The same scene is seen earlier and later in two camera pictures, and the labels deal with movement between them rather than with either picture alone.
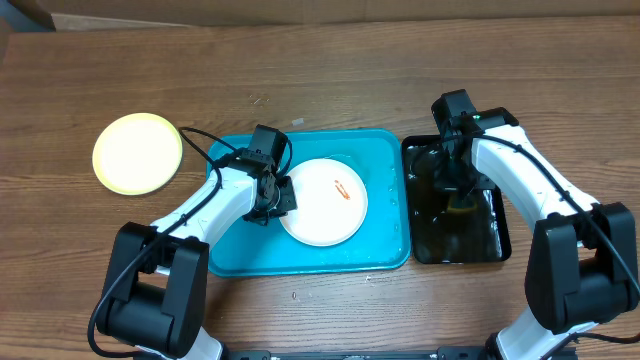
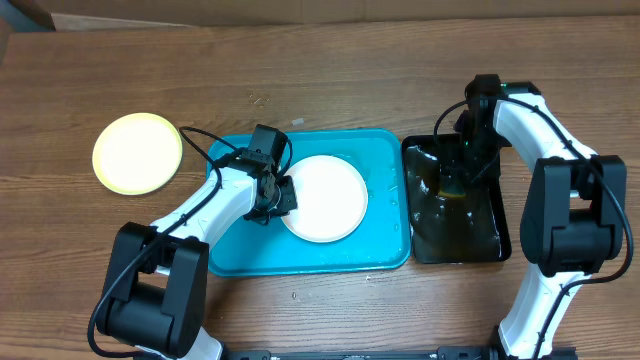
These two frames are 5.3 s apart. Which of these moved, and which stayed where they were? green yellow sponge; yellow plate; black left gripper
Moved: green yellow sponge
Stayed: yellow plate; black left gripper
